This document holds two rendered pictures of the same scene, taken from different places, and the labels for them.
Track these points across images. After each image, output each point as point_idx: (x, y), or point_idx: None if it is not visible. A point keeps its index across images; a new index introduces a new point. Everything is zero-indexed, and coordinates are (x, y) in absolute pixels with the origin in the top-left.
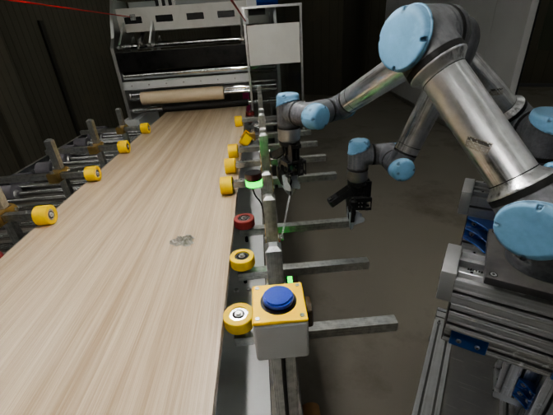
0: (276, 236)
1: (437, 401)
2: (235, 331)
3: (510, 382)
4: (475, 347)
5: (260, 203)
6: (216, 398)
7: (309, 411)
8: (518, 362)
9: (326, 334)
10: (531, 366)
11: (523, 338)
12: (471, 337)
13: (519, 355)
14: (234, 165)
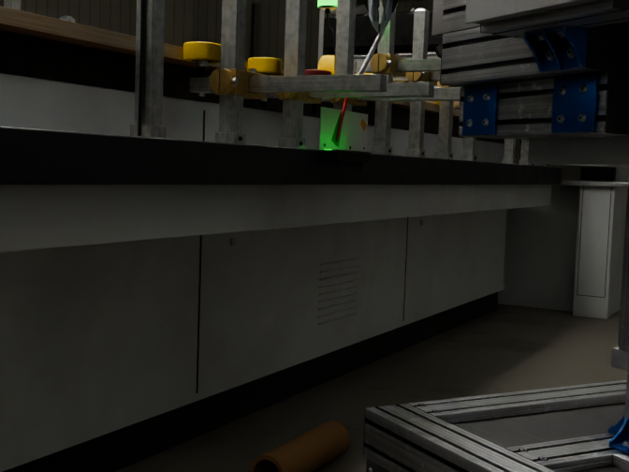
0: (298, 9)
1: (529, 402)
2: (188, 51)
3: (627, 310)
4: (482, 121)
5: (333, 37)
6: (123, 42)
7: (324, 424)
8: (525, 125)
9: (290, 85)
10: (535, 124)
11: (499, 46)
12: (480, 105)
13: (524, 110)
14: (372, 73)
